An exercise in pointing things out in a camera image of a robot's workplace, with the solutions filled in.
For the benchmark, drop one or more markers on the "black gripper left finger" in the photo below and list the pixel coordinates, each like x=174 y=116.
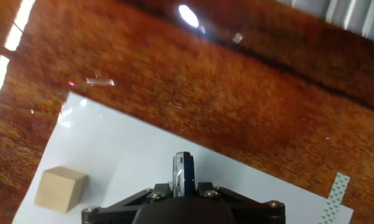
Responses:
x=118 y=211

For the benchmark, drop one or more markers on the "green patterned tape strip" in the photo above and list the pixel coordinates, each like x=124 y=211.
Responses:
x=337 y=193

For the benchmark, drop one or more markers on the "white paper sheet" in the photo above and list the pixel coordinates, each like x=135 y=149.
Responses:
x=137 y=155

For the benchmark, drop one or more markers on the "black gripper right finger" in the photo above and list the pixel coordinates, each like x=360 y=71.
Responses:
x=252 y=211

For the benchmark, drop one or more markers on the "wooden cube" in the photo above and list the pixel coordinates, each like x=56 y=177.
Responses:
x=59 y=189

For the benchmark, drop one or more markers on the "clear tape piece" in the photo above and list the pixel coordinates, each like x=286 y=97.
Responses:
x=99 y=81

